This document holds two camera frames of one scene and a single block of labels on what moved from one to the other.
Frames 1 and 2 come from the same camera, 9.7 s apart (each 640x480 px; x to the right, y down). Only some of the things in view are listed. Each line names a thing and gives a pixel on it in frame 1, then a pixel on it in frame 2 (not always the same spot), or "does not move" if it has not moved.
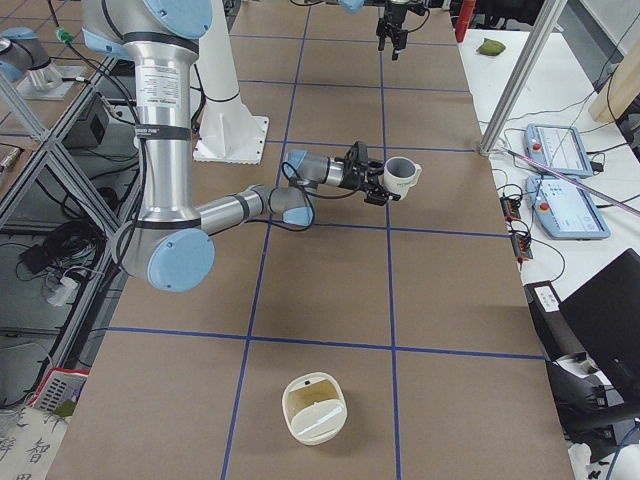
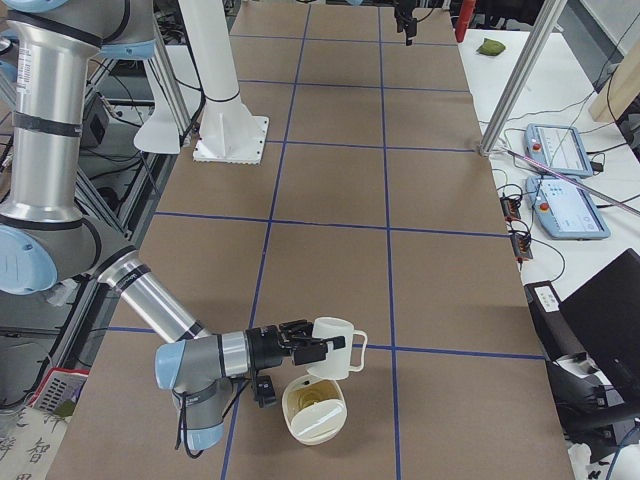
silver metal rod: (571, 180) does not move
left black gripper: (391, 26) → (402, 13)
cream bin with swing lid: (315, 407) does not move
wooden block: (620, 89) does not move
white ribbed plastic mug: (400, 174) → (337, 364)
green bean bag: (491, 47) does not move
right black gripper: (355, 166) → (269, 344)
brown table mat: (419, 308) does not move
